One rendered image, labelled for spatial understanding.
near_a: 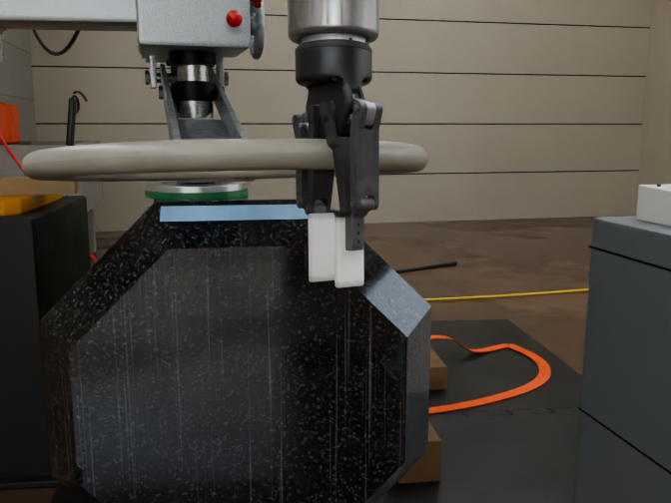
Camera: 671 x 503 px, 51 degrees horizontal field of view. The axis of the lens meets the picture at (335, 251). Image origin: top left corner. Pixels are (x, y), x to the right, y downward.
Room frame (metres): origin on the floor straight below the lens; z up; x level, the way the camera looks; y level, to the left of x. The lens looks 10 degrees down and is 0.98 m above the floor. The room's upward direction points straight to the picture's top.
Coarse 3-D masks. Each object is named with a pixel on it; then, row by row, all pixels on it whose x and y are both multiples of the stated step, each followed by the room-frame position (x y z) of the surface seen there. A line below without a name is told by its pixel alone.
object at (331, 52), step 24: (312, 48) 0.67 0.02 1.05; (336, 48) 0.67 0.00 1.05; (360, 48) 0.68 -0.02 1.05; (312, 72) 0.67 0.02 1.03; (336, 72) 0.66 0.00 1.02; (360, 72) 0.67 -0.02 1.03; (312, 96) 0.72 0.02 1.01; (336, 96) 0.67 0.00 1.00; (360, 96) 0.67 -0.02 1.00; (336, 120) 0.67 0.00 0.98
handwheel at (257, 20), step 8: (256, 8) 1.61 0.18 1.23; (264, 8) 1.61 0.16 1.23; (256, 16) 1.64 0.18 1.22; (264, 16) 1.60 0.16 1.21; (256, 24) 1.65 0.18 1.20; (264, 24) 1.60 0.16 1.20; (256, 32) 1.65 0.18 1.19; (264, 32) 1.60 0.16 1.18; (256, 40) 1.66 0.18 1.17; (264, 40) 1.62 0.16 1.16; (256, 48) 1.63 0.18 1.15; (256, 56) 1.65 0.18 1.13
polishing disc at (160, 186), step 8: (152, 184) 1.47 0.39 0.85; (160, 184) 1.47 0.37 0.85; (168, 184) 1.47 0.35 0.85; (176, 184) 1.47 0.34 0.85; (184, 184) 1.47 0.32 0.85; (200, 184) 1.47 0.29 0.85; (208, 184) 1.47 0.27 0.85; (216, 184) 1.47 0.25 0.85; (224, 184) 1.47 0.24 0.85; (232, 184) 1.47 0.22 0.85; (240, 184) 1.47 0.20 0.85; (160, 192) 1.42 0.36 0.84; (168, 192) 1.41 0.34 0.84; (176, 192) 1.41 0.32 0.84; (184, 192) 1.41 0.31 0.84; (192, 192) 1.41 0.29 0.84; (200, 192) 1.41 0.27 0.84; (208, 192) 1.41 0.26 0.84; (216, 192) 1.42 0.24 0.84
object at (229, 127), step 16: (160, 80) 1.68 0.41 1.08; (176, 80) 1.69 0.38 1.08; (224, 80) 1.72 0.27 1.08; (160, 96) 1.54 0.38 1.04; (224, 96) 1.45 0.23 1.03; (224, 112) 1.41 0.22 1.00; (176, 128) 1.20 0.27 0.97; (192, 128) 1.37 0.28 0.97; (208, 128) 1.38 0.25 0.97; (224, 128) 1.38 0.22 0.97; (240, 128) 1.23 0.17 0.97
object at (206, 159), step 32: (32, 160) 0.73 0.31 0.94; (64, 160) 0.68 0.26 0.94; (96, 160) 0.66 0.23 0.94; (128, 160) 0.65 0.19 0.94; (160, 160) 0.65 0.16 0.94; (192, 160) 0.64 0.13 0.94; (224, 160) 0.65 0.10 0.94; (256, 160) 0.65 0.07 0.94; (288, 160) 0.66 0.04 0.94; (320, 160) 0.67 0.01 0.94; (384, 160) 0.72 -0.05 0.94; (416, 160) 0.78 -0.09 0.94
